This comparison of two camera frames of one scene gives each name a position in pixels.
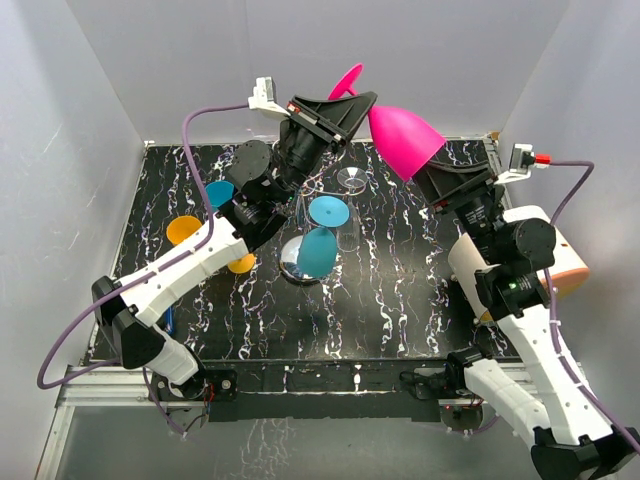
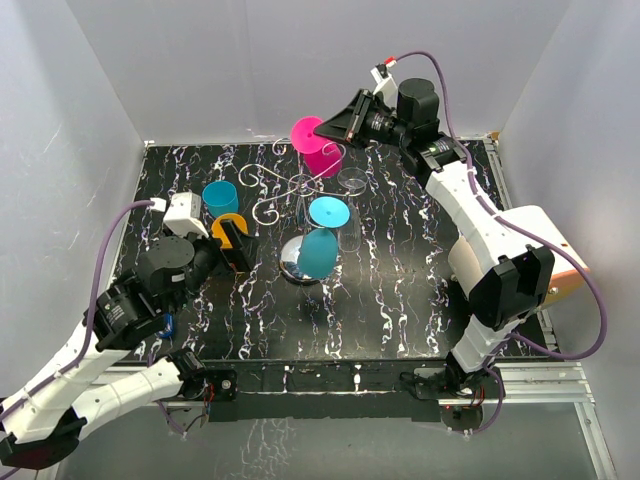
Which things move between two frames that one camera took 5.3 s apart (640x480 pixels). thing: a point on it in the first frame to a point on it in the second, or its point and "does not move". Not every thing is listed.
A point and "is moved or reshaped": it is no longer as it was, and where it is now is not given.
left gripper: [337, 117] to [242, 256]
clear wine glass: [348, 236] does not move
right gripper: [441, 182] to [347, 125]
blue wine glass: [317, 247] does not move
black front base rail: [339, 390] does not move
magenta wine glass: [406, 140] is moved or reshaped
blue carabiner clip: [169, 319] does not move
